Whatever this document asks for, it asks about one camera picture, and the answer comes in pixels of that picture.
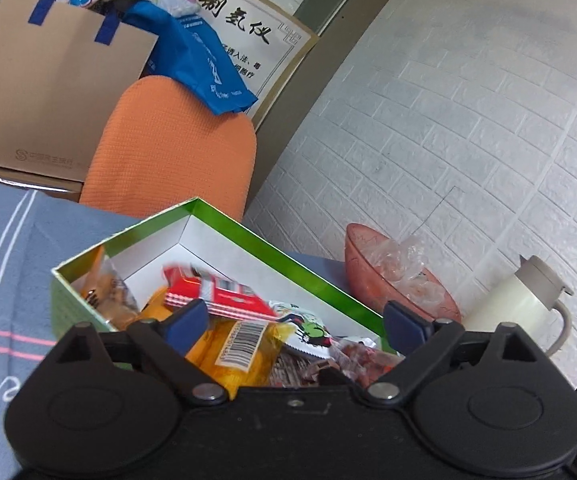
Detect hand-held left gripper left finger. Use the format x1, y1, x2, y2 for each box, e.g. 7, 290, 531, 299
43, 298, 230, 407

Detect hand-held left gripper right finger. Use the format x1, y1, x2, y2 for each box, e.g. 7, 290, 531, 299
362, 300, 550, 407

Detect red checkered snack packet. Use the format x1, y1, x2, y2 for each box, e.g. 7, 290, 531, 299
162, 263, 280, 319

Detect red date packet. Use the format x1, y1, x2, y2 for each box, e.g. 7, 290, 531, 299
329, 337, 405, 388

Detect yellow cake packet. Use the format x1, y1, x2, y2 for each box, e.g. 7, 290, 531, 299
141, 287, 290, 402

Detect yellow snack packet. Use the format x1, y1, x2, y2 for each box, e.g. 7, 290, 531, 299
79, 246, 142, 332

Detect green cardboard box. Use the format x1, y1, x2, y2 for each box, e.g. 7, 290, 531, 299
51, 197, 405, 368

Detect green and white snack packet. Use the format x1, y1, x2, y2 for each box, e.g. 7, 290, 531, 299
267, 300, 340, 359

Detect clear plastic wrappers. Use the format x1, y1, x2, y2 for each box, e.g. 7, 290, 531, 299
367, 236, 445, 312

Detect pink bowl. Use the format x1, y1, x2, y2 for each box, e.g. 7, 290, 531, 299
344, 223, 462, 324

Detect cream thermos jug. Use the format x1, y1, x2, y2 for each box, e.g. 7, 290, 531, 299
460, 254, 575, 359

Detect orange chair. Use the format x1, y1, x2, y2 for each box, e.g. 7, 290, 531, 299
79, 74, 258, 224

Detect blue fabric bag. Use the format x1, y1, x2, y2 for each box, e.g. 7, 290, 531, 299
120, 0, 260, 115

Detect brown paper bag blue handles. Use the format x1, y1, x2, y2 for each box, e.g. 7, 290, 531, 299
0, 0, 160, 184

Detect calligraphy wall poster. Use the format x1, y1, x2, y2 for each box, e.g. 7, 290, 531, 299
187, 0, 320, 122

